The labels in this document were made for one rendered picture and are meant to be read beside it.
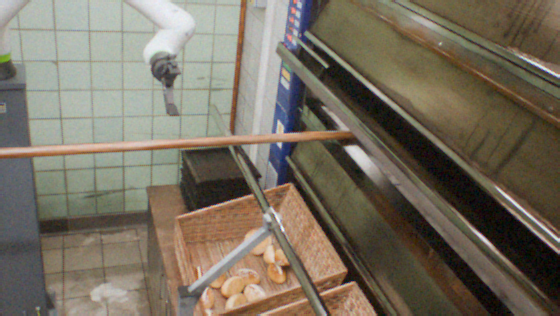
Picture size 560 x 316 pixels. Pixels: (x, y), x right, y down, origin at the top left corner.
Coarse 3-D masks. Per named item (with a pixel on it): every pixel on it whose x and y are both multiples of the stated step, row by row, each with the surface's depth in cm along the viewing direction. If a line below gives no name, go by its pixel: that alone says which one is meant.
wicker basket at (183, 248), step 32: (288, 192) 221; (192, 224) 214; (224, 224) 220; (256, 224) 225; (288, 224) 216; (192, 256) 213; (224, 256) 216; (256, 256) 218; (320, 256) 192; (288, 288) 204; (320, 288) 177
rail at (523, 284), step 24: (288, 48) 188; (312, 72) 169; (336, 96) 154; (360, 120) 141; (384, 144) 130; (408, 168) 121; (432, 192) 113; (456, 216) 106; (480, 240) 100; (504, 264) 94; (528, 288) 89; (552, 312) 85
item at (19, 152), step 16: (96, 144) 158; (112, 144) 159; (128, 144) 160; (144, 144) 162; (160, 144) 164; (176, 144) 165; (192, 144) 167; (208, 144) 169; (224, 144) 171; (240, 144) 173
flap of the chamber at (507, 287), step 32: (288, 64) 184; (320, 96) 161; (352, 96) 165; (352, 128) 144; (384, 128) 146; (384, 160) 129; (416, 160) 132; (448, 160) 137; (416, 192) 117; (448, 192) 120; (480, 192) 124; (448, 224) 108; (480, 224) 110; (512, 224) 114; (480, 256) 99; (512, 256) 101; (544, 256) 105; (512, 288) 92; (544, 288) 94
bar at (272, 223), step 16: (224, 128) 184; (240, 160) 167; (256, 192) 152; (272, 208) 146; (272, 224) 140; (256, 240) 143; (288, 240) 134; (240, 256) 144; (288, 256) 130; (208, 272) 145; (224, 272) 145; (304, 272) 124; (192, 288) 145; (304, 288) 121; (192, 304) 146; (320, 304) 116
